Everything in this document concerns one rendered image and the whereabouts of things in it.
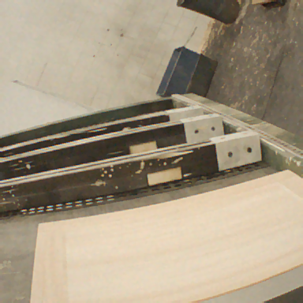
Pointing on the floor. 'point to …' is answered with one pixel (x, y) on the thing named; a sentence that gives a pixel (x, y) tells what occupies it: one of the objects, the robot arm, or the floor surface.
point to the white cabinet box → (35, 107)
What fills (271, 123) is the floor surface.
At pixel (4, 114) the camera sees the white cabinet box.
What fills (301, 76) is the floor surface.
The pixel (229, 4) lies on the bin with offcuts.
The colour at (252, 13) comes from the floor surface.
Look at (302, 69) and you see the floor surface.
